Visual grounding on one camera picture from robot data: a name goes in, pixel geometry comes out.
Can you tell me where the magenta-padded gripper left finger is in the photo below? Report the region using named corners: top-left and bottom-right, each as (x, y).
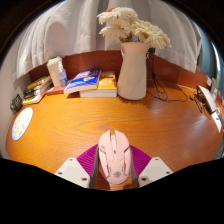
top-left (54, 144), bottom-right (100, 190)

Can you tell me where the black cable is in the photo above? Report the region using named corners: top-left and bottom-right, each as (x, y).
top-left (145, 48), bottom-right (198, 103)

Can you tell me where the white electronic device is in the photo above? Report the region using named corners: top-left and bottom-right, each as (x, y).
top-left (195, 85), bottom-right (218, 115)

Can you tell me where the white ceramic vase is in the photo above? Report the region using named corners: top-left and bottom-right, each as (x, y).
top-left (116, 41), bottom-right (153, 101)

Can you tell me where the white plastic container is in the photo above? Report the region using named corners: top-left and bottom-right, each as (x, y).
top-left (46, 56), bottom-right (64, 88)

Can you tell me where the orange book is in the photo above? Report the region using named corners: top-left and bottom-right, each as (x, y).
top-left (79, 70), bottom-right (118, 98)

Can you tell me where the white curtain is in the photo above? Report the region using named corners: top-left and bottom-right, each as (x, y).
top-left (11, 0), bottom-right (203, 81)

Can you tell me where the dark-framed window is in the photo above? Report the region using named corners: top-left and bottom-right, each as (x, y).
top-left (199, 33), bottom-right (224, 88)

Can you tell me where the black book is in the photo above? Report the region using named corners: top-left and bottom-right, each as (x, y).
top-left (23, 81), bottom-right (53, 100)

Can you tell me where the round cartoon-print mouse pad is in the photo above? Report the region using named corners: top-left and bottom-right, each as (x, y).
top-left (11, 106), bottom-right (34, 141)

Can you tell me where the green mug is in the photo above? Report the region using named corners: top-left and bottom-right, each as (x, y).
top-left (9, 93), bottom-right (24, 113)

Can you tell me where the white book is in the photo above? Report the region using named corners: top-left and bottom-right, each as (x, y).
top-left (22, 87), bottom-right (53, 107)

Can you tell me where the pink computer mouse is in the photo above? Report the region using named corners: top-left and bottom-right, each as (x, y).
top-left (97, 129), bottom-right (132, 185)

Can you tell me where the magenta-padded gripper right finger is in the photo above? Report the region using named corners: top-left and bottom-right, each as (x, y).
top-left (129, 144), bottom-right (174, 189)

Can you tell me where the white rectangular card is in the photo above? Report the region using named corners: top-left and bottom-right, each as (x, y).
top-left (210, 109), bottom-right (224, 133)

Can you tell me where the yellow book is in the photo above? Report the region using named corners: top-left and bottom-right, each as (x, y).
top-left (25, 75), bottom-right (52, 92)

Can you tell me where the white flower bouquet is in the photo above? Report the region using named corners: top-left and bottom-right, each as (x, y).
top-left (96, 6), bottom-right (173, 50)

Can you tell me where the clear sanitizer bottle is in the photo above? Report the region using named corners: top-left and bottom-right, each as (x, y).
top-left (57, 61), bottom-right (69, 88)

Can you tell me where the red notebook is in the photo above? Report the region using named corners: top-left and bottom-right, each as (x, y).
top-left (45, 85), bottom-right (69, 96)

